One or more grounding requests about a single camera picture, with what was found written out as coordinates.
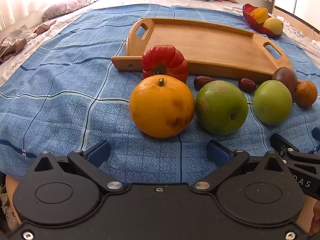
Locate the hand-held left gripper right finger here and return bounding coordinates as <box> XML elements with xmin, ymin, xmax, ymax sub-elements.
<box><xmin>192</xmin><ymin>141</ymin><xmax>292</xmax><ymax>194</ymax></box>

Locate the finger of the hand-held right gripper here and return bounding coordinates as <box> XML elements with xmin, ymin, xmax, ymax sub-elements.
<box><xmin>309</xmin><ymin>127</ymin><xmax>320</xmax><ymax>155</ymax></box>
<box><xmin>271</xmin><ymin>133</ymin><xmax>320</xmax><ymax>200</ymax></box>

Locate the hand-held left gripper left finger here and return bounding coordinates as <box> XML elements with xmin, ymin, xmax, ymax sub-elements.
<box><xmin>32</xmin><ymin>140</ymin><xmax>124</xmax><ymax>194</ymax></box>

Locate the small orange-brown round fruit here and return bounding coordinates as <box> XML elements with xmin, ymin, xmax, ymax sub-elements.
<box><xmin>295</xmin><ymin>80</ymin><xmax>318</xmax><ymax>109</ymax></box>

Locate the large green apple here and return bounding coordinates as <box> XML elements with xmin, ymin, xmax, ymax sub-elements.
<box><xmin>195</xmin><ymin>80</ymin><xmax>249</xmax><ymax>135</ymax></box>

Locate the small green apple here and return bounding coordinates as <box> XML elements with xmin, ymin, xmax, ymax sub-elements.
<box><xmin>252</xmin><ymin>80</ymin><xmax>293</xmax><ymax>127</ymax></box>

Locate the dark purple passion fruit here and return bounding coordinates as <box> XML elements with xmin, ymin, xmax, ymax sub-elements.
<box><xmin>272</xmin><ymin>67</ymin><xmax>298</xmax><ymax>103</ymax></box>

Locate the dried red date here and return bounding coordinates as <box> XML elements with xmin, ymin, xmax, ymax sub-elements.
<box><xmin>238</xmin><ymin>78</ymin><xmax>257</xmax><ymax>93</ymax></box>
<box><xmin>193</xmin><ymin>76</ymin><xmax>214</xmax><ymax>91</ymax></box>

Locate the orange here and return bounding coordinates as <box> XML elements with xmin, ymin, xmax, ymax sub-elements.
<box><xmin>129</xmin><ymin>74</ymin><xmax>195</xmax><ymax>139</ymax></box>

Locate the wooden tray with handles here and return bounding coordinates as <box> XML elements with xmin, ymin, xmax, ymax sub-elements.
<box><xmin>111</xmin><ymin>18</ymin><xmax>300</xmax><ymax>84</ymax></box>

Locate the ribbed red tomato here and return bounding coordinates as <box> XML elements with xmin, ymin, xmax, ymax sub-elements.
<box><xmin>141</xmin><ymin>44</ymin><xmax>189</xmax><ymax>83</ymax></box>

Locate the blue plaid blanket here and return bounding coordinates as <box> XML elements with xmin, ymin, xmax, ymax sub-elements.
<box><xmin>0</xmin><ymin>4</ymin><xmax>320</xmax><ymax>184</ymax></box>

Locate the white sneaker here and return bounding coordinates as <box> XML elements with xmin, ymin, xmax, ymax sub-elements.
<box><xmin>0</xmin><ymin>184</ymin><xmax>15</xmax><ymax>230</ymax></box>

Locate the yellow mango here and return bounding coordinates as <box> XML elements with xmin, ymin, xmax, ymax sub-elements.
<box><xmin>263</xmin><ymin>17</ymin><xmax>284</xmax><ymax>35</ymax></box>

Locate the light grey bed sheet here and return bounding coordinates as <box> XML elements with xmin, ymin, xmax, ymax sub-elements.
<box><xmin>0</xmin><ymin>0</ymin><xmax>320</xmax><ymax>85</ymax></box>

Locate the yellow starfruit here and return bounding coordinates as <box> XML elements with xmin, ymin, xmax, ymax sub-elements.
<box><xmin>249</xmin><ymin>7</ymin><xmax>269</xmax><ymax>25</ymax></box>

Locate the brown and white garment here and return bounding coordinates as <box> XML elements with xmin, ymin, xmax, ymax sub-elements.
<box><xmin>0</xmin><ymin>21</ymin><xmax>57</xmax><ymax>64</ymax></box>

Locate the white wardrobe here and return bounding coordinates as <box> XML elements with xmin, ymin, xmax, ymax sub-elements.
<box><xmin>275</xmin><ymin>0</ymin><xmax>320</xmax><ymax>34</ymax></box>

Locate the red glass bowl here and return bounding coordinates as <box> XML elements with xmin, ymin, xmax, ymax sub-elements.
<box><xmin>242</xmin><ymin>3</ymin><xmax>284</xmax><ymax>40</ymax></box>

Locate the purple floral pillow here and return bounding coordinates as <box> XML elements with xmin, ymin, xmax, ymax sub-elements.
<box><xmin>42</xmin><ymin>0</ymin><xmax>104</xmax><ymax>22</ymax></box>

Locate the white sheer curtain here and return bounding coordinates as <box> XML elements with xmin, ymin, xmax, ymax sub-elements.
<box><xmin>0</xmin><ymin>0</ymin><xmax>75</xmax><ymax>32</ymax></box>

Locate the bed frame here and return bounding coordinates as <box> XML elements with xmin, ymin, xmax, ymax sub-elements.
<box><xmin>221</xmin><ymin>0</ymin><xmax>320</xmax><ymax>43</ymax></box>

